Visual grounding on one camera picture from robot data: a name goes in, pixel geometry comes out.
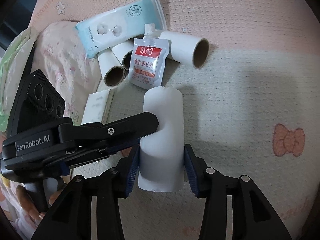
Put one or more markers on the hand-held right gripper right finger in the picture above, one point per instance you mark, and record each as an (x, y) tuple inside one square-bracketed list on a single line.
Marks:
[(191, 175)]

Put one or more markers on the white cardboard carton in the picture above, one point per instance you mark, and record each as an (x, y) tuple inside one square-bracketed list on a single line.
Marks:
[(96, 105)]

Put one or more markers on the person's left hand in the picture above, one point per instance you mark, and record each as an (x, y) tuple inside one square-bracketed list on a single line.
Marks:
[(25, 200)]

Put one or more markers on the cat print pink mat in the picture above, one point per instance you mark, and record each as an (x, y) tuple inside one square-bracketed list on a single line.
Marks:
[(237, 92)]

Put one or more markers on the pile of white paper rolls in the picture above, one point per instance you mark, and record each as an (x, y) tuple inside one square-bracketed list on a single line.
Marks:
[(182, 47)]

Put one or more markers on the glossy white paper tube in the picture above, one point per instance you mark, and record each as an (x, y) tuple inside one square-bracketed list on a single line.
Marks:
[(162, 155)]

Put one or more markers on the light blue wet wipes packet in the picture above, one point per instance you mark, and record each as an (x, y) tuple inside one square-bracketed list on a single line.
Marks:
[(112, 30)]

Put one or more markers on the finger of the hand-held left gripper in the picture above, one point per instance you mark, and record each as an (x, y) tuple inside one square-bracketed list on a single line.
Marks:
[(125, 128), (100, 152)]

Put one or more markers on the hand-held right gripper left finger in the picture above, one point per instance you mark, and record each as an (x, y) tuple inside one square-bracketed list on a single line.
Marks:
[(132, 175)]

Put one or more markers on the red label spout pouch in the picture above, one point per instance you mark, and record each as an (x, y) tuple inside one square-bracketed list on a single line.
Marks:
[(146, 65)]

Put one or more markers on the green white printed cloth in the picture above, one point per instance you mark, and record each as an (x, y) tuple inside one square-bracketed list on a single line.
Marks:
[(12, 62)]

